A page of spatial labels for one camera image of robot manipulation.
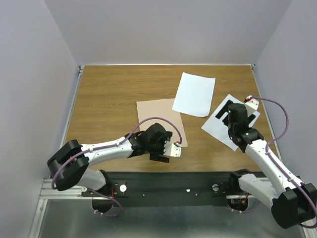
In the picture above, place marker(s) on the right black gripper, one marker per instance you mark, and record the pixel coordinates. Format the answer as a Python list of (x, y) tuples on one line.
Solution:
[(225, 108)]

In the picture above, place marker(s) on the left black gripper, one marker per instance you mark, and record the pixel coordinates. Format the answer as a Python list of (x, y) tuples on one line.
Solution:
[(157, 156)]

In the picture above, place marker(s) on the white paper sheet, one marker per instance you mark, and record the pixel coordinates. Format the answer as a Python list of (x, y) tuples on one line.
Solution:
[(218, 126), (194, 95)]

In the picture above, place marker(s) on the beige paper folder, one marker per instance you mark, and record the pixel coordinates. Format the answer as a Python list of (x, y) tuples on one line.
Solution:
[(163, 109)]

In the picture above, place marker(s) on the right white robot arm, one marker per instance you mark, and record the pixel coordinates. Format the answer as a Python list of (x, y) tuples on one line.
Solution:
[(291, 201)]

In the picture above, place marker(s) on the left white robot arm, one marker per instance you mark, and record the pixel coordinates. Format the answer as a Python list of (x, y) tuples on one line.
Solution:
[(71, 164)]

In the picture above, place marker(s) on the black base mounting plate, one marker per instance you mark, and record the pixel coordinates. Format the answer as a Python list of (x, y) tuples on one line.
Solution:
[(158, 189)]

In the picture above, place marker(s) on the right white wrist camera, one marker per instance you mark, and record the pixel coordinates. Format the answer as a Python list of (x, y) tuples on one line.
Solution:
[(251, 104)]

